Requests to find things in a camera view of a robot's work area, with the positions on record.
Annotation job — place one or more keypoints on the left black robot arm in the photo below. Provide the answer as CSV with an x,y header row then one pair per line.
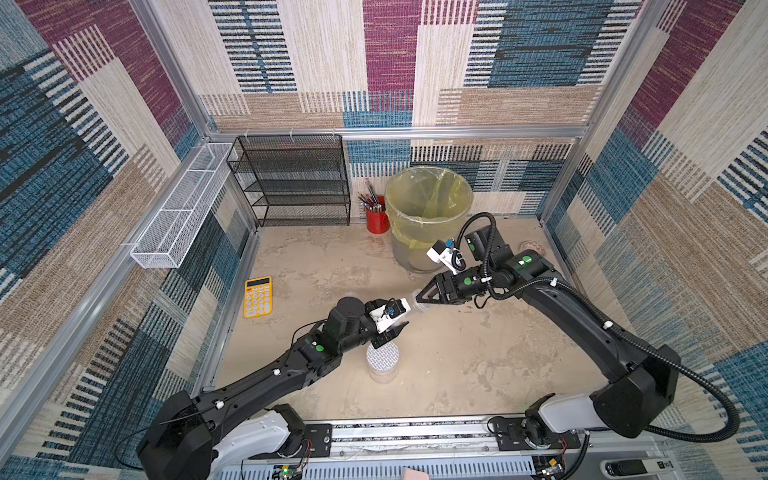
x,y
184,441

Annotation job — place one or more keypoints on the black wire mesh shelf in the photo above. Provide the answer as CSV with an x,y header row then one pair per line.
x,y
299,180

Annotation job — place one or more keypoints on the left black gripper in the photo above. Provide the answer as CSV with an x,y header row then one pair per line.
x,y
384,339

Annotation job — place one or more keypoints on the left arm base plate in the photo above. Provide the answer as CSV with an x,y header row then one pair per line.
x,y
315,443

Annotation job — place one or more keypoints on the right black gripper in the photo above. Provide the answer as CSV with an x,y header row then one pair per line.
x,y
447,288

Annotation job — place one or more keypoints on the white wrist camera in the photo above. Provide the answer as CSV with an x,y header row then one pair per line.
x,y
391,314
446,253

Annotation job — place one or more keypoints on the jar with patterned white lid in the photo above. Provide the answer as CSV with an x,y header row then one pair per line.
x,y
383,362

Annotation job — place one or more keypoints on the tape roll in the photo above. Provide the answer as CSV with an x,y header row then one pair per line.
x,y
533,246

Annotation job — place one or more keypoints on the yellow calculator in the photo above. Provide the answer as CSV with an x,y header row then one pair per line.
x,y
258,295

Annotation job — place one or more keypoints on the white wire mesh basket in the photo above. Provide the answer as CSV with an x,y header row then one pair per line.
x,y
169,236

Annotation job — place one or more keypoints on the red pen holder cup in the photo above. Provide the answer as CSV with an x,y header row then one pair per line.
x,y
377,220

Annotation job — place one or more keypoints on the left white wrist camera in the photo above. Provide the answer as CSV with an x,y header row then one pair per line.
x,y
391,314

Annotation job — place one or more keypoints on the pens in red cup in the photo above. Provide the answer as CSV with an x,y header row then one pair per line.
x,y
369,198

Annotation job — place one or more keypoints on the small jar with rice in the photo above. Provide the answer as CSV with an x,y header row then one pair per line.
x,y
415,306

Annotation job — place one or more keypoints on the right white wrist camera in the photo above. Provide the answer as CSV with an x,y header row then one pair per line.
x,y
446,253

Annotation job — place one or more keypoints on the aluminium front rail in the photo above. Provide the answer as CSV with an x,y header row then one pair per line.
x,y
452,447

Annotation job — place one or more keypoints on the bin with yellow bag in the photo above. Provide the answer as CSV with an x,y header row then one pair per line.
x,y
425,204

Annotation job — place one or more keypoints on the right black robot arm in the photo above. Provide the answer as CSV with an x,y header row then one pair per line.
x,y
641,380

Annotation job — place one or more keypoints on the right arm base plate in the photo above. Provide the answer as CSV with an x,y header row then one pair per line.
x,y
520,433

